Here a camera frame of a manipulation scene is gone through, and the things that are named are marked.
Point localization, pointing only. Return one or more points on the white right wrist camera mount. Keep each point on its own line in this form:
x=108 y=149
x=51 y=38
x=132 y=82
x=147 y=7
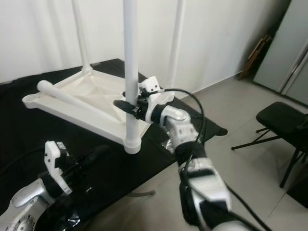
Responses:
x=156 y=86

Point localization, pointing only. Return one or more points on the black folding chair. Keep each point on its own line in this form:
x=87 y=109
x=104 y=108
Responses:
x=284 y=120

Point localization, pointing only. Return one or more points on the brown wooden folding frame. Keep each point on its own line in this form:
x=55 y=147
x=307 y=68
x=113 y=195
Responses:
x=257 y=53

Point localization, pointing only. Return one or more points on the grey flat panel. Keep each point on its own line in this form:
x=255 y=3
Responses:
x=281 y=48

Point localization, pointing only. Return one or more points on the black table cloth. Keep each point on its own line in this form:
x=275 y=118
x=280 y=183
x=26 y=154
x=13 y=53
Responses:
x=29 y=134

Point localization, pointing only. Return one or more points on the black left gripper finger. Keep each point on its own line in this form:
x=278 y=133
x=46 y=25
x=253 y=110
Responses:
x=99 y=160
x=92 y=154

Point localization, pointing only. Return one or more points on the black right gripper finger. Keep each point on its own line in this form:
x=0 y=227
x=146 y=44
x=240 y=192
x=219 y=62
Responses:
x=127 y=108

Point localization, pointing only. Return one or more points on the clear plastic bag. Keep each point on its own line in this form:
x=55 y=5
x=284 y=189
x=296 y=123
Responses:
x=172 y=144
x=70 y=221

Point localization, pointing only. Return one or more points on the cream plastic table top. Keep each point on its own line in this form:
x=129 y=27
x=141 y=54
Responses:
x=91 y=91

